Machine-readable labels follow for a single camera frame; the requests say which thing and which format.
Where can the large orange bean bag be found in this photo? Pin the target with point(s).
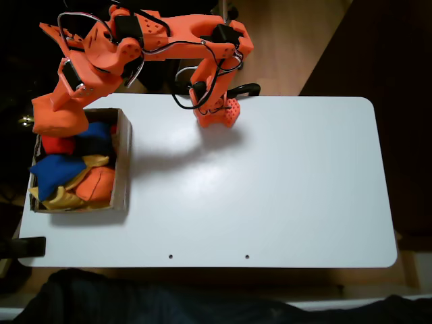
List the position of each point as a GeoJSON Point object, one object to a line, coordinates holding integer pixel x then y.
{"type": "Point", "coordinates": [57, 123]}

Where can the large red bean bag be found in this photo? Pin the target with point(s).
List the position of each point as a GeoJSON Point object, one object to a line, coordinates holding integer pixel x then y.
{"type": "Point", "coordinates": [57, 145]}

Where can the square blue bean bag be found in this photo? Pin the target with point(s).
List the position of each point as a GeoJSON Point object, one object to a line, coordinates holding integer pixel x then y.
{"type": "Point", "coordinates": [98, 140]}

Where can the yellow bean bag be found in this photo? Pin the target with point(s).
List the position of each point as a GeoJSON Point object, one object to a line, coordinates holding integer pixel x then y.
{"type": "Point", "coordinates": [98, 160]}
{"type": "Point", "coordinates": [64, 202]}

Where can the pointed blue bean bag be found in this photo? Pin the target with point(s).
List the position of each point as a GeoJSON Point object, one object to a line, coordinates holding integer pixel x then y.
{"type": "Point", "coordinates": [54, 172]}

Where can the cardboard box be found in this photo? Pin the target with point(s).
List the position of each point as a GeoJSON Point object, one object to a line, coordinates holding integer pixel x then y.
{"type": "Point", "coordinates": [123, 162]}

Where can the orange bean bag black stitching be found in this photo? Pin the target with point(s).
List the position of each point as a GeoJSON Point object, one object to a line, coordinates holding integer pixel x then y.
{"type": "Point", "coordinates": [96, 184]}

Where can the black glossy clamp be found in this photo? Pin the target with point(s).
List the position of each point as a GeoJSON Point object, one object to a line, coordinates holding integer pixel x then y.
{"type": "Point", "coordinates": [184, 88]}

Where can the metal chair base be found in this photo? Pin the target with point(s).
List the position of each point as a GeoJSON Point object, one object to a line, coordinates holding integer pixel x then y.
{"type": "Point", "coordinates": [225, 8]}

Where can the black flat table clamp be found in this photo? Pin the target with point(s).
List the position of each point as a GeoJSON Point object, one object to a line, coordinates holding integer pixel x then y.
{"type": "Point", "coordinates": [27, 246]}

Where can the person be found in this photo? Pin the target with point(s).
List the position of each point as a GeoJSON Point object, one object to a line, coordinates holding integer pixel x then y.
{"type": "Point", "coordinates": [135, 300]}

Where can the orange camera mount with camera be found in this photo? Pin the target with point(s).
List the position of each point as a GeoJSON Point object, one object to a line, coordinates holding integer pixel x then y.
{"type": "Point", "coordinates": [57, 33]}

